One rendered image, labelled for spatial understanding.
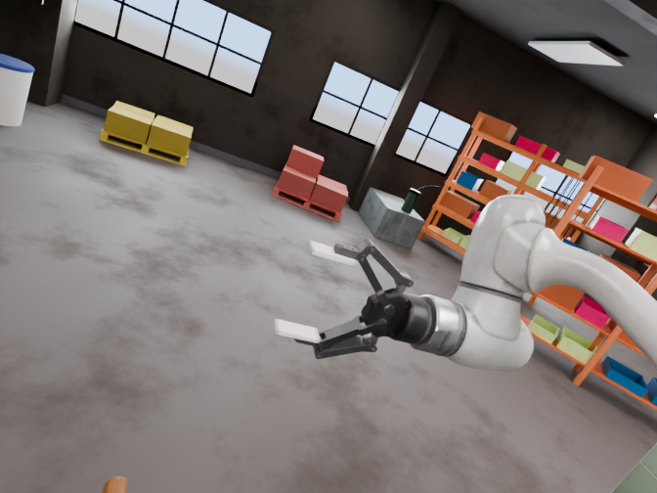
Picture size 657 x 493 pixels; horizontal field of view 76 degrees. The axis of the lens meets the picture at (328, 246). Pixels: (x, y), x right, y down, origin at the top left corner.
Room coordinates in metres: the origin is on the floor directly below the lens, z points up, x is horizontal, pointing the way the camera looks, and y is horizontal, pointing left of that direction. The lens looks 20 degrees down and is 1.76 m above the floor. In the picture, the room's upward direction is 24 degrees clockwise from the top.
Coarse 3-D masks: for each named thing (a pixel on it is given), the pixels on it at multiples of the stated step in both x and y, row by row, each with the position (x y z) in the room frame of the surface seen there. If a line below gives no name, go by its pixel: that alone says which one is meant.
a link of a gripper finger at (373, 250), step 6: (366, 240) 0.57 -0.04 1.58; (372, 246) 0.55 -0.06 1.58; (372, 252) 0.55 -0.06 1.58; (378, 252) 0.56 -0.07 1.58; (378, 258) 0.56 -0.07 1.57; (384, 258) 0.56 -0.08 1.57; (384, 264) 0.56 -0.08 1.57; (390, 264) 0.56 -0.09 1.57; (390, 270) 0.57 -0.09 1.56; (396, 270) 0.57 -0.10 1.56; (396, 276) 0.57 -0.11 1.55; (402, 276) 0.57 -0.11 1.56; (402, 282) 0.58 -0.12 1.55; (408, 282) 0.58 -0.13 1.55
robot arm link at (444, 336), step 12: (432, 300) 0.61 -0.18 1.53; (444, 300) 0.62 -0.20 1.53; (432, 312) 0.60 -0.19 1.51; (444, 312) 0.59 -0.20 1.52; (456, 312) 0.61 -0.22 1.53; (432, 324) 0.58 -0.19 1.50; (444, 324) 0.58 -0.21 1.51; (456, 324) 0.59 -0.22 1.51; (432, 336) 0.57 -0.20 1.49; (444, 336) 0.58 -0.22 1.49; (456, 336) 0.59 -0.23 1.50; (420, 348) 0.58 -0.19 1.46; (432, 348) 0.58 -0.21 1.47; (444, 348) 0.58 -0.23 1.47; (456, 348) 0.59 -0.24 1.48
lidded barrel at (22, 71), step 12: (0, 60) 4.15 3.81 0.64; (12, 60) 4.34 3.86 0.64; (0, 72) 4.05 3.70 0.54; (12, 72) 4.12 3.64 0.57; (24, 72) 4.23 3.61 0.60; (0, 84) 4.06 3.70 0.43; (12, 84) 4.13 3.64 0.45; (24, 84) 4.26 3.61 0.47; (0, 96) 4.08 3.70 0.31; (12, 96) 4.15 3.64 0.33; (24, 96) 4.30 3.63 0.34; (0, 108) 4.09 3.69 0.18; (12, 108) 4.17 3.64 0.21; (24, 108) 4.38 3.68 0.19; (0, 120) 4.11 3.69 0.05; (12, 120) 4.20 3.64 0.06
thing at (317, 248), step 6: (312, 246) 0.53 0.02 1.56; (318, 246) 0.54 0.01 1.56; (324, 246) 0.55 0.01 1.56; (330, 246) 0.56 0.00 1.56; (312, 252) 0.52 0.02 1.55; (318, 252) 0.52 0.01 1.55; (324, 252) 0.53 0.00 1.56; (330, 252) 0.54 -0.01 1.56; (330, 258) 0.53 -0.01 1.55; (336, 258) 0.53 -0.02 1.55; (342, 258) 0.54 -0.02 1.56; (348, 258) 0.54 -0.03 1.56; (348, 264) 0.54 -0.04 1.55; (354, 264) 0.54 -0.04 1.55
